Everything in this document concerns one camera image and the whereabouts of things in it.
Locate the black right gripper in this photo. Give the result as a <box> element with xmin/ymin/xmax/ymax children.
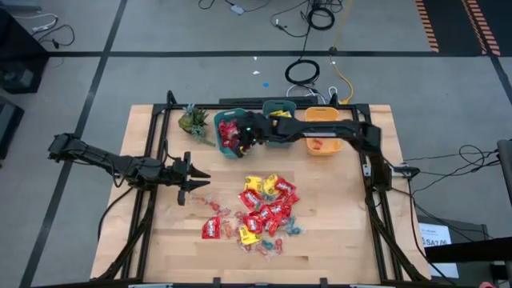
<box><xmin>233</xmin><ymin>110</ymin><xmax>268</xmax><ymax>158</ymax></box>

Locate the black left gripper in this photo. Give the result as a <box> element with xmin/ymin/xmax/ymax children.
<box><xmin>162</xmin><ymin>150</ymin><xmax>212</xmax><ymax>207</ymax></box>

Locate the green plastic bin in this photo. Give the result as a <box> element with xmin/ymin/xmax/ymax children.
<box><xmin>213</xmin><ymin>107</ymin><xmax>257</xmax><ymax>160</ymax></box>

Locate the dark blue plastic bin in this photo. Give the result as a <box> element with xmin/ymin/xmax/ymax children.
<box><xmin>262</xmin><ymin>99</ymin><xmax>298</xmax><ymax>148</ymax></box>

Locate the yellow plastic bin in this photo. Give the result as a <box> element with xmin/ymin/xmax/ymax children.
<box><xmin>303</xmin><ymin>106</ymin><xmax>344</xmax><ymax>157</ymax></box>

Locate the black slotted bar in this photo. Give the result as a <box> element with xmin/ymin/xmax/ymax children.
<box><xmin>218</xmin><ymin>95</ymin><xmax>319</xmax><ymax>106</ymax></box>

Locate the artificial succulent plant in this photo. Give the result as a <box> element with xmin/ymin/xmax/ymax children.
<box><xmin>178</xmin><ymin>103</ymin><xmax>217</xmax><ymax>148</ymax></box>

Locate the black equipment box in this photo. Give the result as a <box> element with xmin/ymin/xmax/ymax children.
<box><xmin>0</xmin><ymin>95</ymin><xmax>25</xmax><ymax>161</ymax></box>

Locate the white paper sign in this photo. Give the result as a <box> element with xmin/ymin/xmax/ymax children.
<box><xmin>418</xmin><ymin>222</ymin><xmax>461</xmax><ymax>279</ymax></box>

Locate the black cabinet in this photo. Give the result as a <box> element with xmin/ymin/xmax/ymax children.
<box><xmin>0</xmin><ymin>7</ymin><xmax>50</xmax><ymax>95</ymax></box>

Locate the black orange-striped floor mat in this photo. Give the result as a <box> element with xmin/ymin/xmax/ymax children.
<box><xmin>414</xmin><ymin>0</ymin><xmax>512</xmax><ymax>57</ymax></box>

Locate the black crate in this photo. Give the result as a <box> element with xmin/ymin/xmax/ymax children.
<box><xmin>415</xmin><ymin>214</ymin><xmax>494</xmax><ymax>288</ymax></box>

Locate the black beam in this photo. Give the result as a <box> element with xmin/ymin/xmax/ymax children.
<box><xmin>423</xmin><ymin>235</ymin><xmax>512</xmax><ymax>263</ymax></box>

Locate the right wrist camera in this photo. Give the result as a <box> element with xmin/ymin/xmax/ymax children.
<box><xmin>239</xmin><ymin>119</ymin><xmax>259</xmax><ymax>139</ymax></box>

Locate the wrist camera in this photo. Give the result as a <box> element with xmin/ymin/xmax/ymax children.
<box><xmin>138</xmin><ymin>158</ymin><xmax>165</xmax><ymax>187</ymax></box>
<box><xmin>239</xmin><ymin>119</ymin><xmax>259</xmax><ymax>139</ymax></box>

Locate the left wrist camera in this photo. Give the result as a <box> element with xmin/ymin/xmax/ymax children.
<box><xmin>138</xmin><ymin>158</ymin><xmax>165</xmax><ymax>187</ymax></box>

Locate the white cable bundle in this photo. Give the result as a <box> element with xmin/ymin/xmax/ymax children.
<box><xmin>286</xmin><ymin>82</ymin><xmax>327</xmax><ymax>105</ymax></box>

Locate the black coiled floor cable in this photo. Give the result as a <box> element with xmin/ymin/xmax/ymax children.
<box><xmin>284</xmin><ymin>58</ymin><xmax>322</xmax><ymax>86</ymax></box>
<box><xmin>306</xmin><ymin>6</ymin><xmax>336</xmax><ymax>32</ymax></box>

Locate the yellow cable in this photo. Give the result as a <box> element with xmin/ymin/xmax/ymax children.
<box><xmin>328</xmin><ymin>0</ymin><xmax>355</xmax><ymax>106</ymax></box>

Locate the white floor cable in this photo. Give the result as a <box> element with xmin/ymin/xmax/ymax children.
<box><xmin>13</xmin><ymin>13</ymin><xmax>59</xmax><ymax>34</ymax></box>

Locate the black cable bundle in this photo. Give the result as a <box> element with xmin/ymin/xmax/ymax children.
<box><xmin>394</xmin><ymin>143</ymin><xmax>503</xmax><ymax>211</ymax></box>

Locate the grey upright post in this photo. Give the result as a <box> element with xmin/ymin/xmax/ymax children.
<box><xmin>495</xmin><ymin>138</ymin><xmax>512</xmax><ymax>203</ymax></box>

